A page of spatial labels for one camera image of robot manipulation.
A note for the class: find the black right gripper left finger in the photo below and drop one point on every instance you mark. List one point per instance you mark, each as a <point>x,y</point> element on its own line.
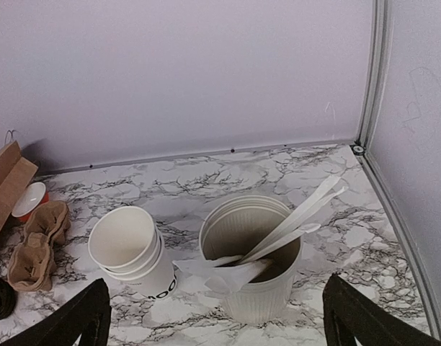
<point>84,320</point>

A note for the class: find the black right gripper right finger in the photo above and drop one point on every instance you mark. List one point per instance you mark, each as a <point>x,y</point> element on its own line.
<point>350,318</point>

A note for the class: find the brown pulp cup carrier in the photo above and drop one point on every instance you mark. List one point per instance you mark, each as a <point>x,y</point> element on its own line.
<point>32,261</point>

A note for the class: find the stacked white paper cups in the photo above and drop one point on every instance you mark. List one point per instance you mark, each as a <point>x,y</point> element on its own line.
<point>127,245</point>

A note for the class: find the black lid stack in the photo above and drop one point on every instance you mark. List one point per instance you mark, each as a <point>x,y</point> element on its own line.
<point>8,299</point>

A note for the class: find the white ribbed cup holder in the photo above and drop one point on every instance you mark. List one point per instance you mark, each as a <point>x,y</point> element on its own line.
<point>235,227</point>

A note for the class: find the red white paper cup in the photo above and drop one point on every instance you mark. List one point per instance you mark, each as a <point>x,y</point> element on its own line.
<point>35,194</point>

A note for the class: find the brown paper bag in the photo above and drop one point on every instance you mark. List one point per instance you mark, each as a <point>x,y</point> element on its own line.
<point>16,172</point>

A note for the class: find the aluminium right frame post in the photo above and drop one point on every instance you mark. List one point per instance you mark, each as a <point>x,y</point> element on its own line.
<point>376,72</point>

